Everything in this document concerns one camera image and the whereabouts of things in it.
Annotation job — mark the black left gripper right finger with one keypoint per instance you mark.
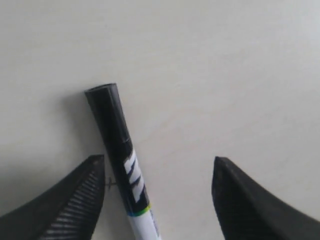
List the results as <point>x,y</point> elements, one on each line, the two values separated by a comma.
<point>247,211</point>

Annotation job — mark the black and white marker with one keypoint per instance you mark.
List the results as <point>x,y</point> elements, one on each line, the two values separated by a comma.
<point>105,104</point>

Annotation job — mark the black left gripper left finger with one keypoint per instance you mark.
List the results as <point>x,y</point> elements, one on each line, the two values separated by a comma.
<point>69,210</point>

